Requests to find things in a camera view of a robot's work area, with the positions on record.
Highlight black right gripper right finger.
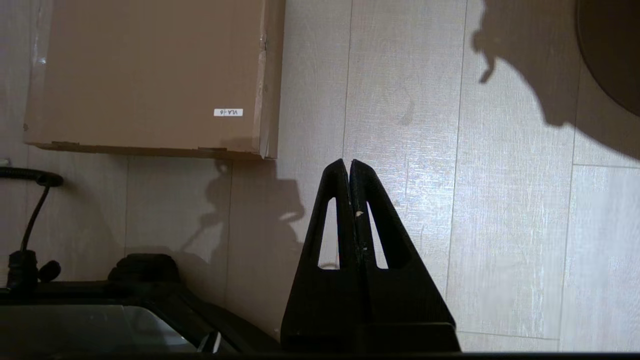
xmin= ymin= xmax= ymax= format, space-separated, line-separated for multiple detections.
xmin=349 ymin=158 xmax=462 ymax=353

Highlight brown cardboard shoe box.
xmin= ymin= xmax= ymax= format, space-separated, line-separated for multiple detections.
xmin=22 ymin=0 xmax=287 ymax=161

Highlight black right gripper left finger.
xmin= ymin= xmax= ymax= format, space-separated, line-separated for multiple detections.
xmin=280 ymin=158 xmax=358 ymax=353

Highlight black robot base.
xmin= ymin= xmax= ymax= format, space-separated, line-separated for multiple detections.
xmin=0 ymin=250 xmax=282 ymax=355

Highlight black corrugated cable conduit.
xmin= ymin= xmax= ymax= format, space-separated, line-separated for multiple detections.
xmin=0 ymin=166 xmax=65 ymax=253

